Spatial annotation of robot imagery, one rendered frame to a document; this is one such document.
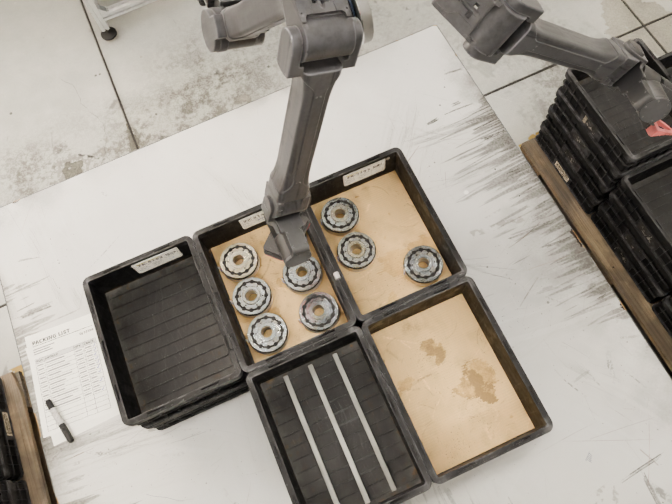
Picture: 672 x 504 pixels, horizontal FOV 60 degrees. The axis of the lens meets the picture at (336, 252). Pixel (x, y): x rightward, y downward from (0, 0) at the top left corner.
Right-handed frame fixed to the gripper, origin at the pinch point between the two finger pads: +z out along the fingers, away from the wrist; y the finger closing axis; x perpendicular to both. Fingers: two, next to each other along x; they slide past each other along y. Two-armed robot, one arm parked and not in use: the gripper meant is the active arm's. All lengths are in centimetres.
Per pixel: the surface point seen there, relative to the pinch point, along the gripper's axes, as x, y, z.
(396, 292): -24.8, 4.8, 23.1
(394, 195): -14.5, 31.0, 23.6
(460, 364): -46, -7, 23
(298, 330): -4.9, -13.9, 23.0
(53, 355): 60, -45, 36
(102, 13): 159, 103, 95
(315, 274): -3.6, 1.0, 20.3
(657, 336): -114, 42, 91
